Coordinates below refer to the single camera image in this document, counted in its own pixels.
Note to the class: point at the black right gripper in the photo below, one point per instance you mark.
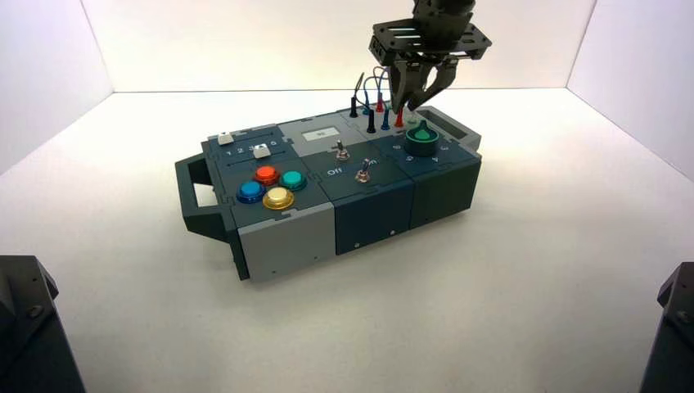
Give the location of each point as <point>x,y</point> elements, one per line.
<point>433,30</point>

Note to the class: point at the green rotary knob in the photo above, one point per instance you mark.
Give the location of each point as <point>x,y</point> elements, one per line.
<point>422,141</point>

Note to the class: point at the small white display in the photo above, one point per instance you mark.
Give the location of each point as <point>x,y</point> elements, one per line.
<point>320,134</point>

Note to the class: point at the teal push button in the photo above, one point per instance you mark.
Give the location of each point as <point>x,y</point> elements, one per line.
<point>293,179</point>

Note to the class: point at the white slider cap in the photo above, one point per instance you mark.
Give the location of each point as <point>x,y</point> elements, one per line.
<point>225,139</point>
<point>261,151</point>

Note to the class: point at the orange push button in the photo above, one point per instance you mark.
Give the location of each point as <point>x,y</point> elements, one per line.
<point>266,174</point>

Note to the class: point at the yellow push button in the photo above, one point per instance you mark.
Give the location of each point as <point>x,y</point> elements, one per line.
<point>278,198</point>

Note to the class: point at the blue push button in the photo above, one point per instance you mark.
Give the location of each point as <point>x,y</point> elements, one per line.
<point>250,190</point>

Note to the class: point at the grey modular control box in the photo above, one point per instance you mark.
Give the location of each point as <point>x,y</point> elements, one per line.
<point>290,238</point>

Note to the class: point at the metal toggle switch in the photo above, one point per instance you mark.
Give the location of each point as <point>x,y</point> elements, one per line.
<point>341,153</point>
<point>362,176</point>

